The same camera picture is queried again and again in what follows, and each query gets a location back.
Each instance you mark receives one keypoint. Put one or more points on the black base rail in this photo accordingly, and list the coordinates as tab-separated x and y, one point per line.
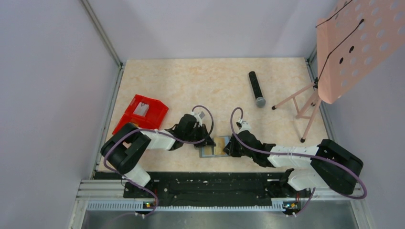
216	189

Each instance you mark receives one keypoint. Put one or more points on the pink music stand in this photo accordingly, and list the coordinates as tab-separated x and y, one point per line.
355	38

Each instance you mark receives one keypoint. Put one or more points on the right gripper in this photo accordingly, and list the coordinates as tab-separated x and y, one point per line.
232	149

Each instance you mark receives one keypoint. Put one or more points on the aluminium frame post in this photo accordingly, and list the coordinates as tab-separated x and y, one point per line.
101	32

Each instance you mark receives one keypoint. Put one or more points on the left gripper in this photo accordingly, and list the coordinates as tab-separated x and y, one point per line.
202	136

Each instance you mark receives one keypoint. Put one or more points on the grey card holder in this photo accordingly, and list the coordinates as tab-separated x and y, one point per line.
207	152

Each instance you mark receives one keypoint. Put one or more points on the red plastic bin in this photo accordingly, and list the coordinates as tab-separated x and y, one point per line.
153	119

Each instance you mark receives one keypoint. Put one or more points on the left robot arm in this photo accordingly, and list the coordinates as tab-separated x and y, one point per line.
125	148

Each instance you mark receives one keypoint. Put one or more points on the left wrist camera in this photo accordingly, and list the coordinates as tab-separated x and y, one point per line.
199	116

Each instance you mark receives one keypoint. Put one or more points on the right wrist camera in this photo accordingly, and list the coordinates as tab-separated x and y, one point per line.
243	125

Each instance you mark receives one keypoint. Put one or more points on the black microphone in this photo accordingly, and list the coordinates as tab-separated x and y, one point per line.
259	99

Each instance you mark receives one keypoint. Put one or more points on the gold credit card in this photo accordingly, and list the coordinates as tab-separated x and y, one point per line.
219	146

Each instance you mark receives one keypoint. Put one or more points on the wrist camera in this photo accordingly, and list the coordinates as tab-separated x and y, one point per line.
243	125
199	116

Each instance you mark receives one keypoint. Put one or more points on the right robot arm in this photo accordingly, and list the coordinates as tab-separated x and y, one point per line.
326	165

